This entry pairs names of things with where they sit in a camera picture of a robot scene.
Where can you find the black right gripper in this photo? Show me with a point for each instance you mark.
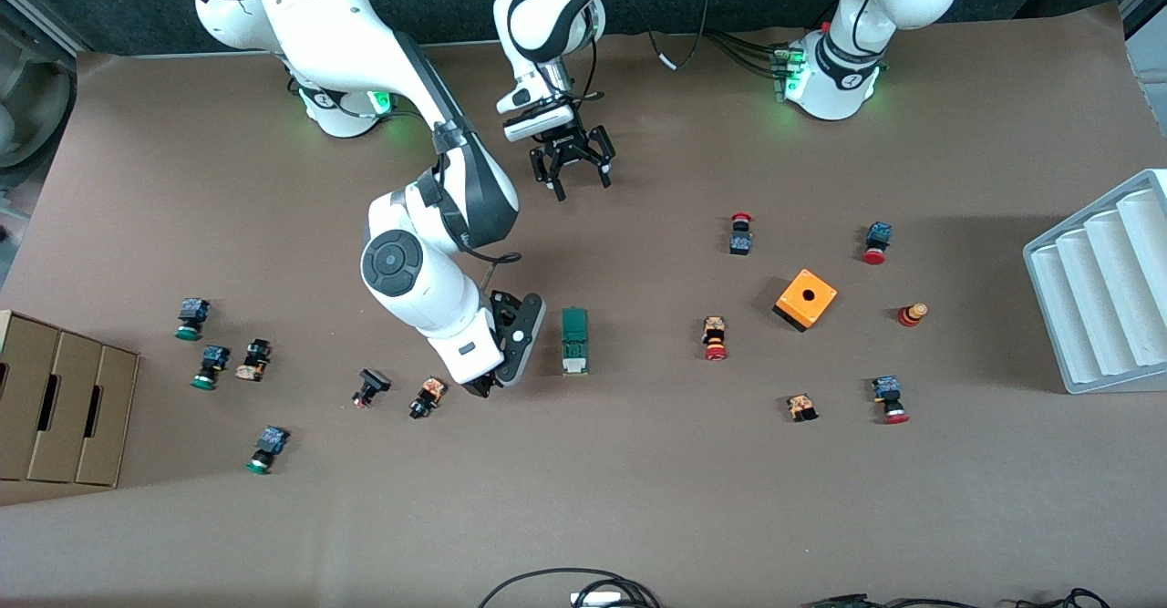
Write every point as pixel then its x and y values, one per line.
pixel 480 387

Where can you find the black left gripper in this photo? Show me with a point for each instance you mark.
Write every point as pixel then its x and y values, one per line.
pixel 567 146

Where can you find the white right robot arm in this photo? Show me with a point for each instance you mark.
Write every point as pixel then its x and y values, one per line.
pixel 319 15

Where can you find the black square button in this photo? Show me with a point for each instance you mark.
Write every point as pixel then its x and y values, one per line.
pixel 369 387

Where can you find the red push button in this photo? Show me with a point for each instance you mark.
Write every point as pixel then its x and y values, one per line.
pixel 889 399
pixel 740 236
pixel 876 242

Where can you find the green push button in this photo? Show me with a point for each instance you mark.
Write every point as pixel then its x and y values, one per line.
pixel 210 366
pixel 191 318
pixel 267 449

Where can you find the white plug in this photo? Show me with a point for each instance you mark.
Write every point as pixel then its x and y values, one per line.
pixel 597 600

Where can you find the small orange contact block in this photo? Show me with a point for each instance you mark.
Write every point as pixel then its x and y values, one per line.
pixel 801 407

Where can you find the red yellow button head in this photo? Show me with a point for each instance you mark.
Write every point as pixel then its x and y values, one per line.
pixel 912 314

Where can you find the brown cardboard divider box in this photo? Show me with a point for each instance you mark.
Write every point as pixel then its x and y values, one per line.
pixel 64 398

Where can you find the grey round machine base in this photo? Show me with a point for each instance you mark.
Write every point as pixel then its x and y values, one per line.
pixel 32 97

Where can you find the white ribbed plastic tray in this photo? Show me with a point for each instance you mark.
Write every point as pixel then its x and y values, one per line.
pixel 1103 298

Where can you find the orange button enclosure box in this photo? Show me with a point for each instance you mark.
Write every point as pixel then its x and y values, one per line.
pixel 805 299

